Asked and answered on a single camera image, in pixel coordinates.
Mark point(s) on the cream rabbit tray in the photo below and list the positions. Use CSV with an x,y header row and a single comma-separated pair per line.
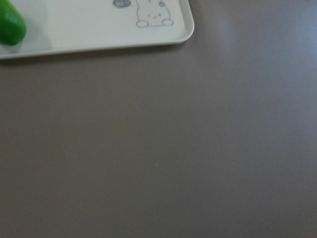
x,y
66,26

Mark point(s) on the green lime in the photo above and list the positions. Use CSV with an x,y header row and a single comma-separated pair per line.
x,y
12,26

